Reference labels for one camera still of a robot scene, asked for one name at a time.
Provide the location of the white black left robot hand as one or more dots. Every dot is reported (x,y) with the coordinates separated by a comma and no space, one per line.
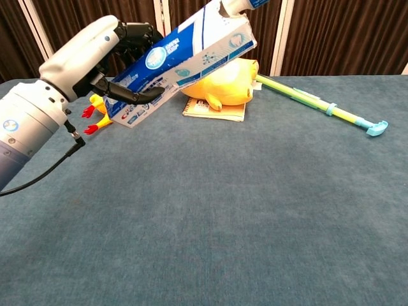
(79,51)

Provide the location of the blue white toothpaste box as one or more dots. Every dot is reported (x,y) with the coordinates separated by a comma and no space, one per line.
(191,48)

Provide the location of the white blue toothpaste tube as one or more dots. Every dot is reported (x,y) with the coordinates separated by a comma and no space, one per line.
(236,6)

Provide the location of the purple silver left robot arm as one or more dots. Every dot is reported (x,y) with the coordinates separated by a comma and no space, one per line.
(25,121)

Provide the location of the yellow rubber chicken toy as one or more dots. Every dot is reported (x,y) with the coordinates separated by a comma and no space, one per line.
(97,103)

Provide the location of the yellow plush duck toy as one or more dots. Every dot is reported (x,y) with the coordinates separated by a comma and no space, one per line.
(229,86)

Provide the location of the brown spiral notebook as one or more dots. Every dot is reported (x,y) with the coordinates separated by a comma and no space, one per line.
(232,113)

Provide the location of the teal table cloth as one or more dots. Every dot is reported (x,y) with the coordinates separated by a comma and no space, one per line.
(204,239)

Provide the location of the green blue water squirter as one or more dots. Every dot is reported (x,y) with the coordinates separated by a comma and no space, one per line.
(306,95)

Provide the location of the dark brown pleated curtain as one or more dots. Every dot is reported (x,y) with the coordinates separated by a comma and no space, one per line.
(344,35)

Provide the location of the white partition frame post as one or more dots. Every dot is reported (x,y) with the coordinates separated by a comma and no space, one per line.
(282,35)
(35,25)
(405,70)
(161,16)

